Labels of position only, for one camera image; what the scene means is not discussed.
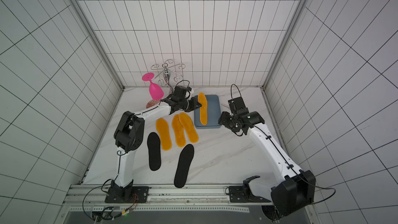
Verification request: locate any chrome glass holder stand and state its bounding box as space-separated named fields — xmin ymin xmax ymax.
xmin=151 ymin=59 xmax=186 ymax=94

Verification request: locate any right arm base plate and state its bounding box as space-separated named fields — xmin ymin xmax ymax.
xmin=226 ymin=185 xmax=271 ymax=203

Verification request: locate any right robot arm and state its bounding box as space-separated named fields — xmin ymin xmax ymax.
xmin=218 ymin=112 xmax=316 ymax=216

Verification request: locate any black insole left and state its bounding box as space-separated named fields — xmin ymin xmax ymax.
xmin=147 ymin=132 xmax=161 ymax=171

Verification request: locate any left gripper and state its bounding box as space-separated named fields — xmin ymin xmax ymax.
xmin=180 ymin=97 xmax=203 ymax=113

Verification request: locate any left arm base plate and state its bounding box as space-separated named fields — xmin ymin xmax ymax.
xmin=105 ymin=186 xmax=149 ymax=204

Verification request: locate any black insole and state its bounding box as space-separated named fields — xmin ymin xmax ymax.
xmin=174 ymin=144 xmax=194 ymax=188
xmin=147 ymin=132 xmax=161 ymax=171

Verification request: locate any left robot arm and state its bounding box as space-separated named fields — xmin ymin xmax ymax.
xmin=110 ymin=86 xmax=202 ymax=196

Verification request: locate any blue grey storage box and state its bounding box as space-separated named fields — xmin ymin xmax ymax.
xmin=194 ymin=94 xmax=221 ymax=129

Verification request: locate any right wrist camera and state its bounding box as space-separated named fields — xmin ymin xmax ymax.
xmin=228 ymin=96 xmax=249 ymax=115

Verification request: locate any yellow insole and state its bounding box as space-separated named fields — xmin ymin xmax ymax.
xmin=198 ymin=92 xmax=208 ymax=125
xmin=172 ymin=115 xmax=186 ymax=147
xmin=155 ymin=118 xmax=172 ymax=151

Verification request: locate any black insole right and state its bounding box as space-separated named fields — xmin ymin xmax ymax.
xmin=174 ymin=144 xmax=194 ymax=188

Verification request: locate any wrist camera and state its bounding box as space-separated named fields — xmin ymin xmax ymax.
xmin=228 ymin=96 xmax=249 ymax=115
xmin=176 ymin=86 xmax=194 ymax=100

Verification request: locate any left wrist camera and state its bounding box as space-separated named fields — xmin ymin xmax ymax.
xmin=176 ymin=86 xmax=194 ymax=100

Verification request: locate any pink plastic goblet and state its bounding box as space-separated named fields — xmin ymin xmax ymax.
xmin=142 ymin=73 xmax=164 ymax=100

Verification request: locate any yellow insole overlapping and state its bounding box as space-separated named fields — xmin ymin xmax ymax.
xmin=178 ymin=113 xmax=199 ymax=143

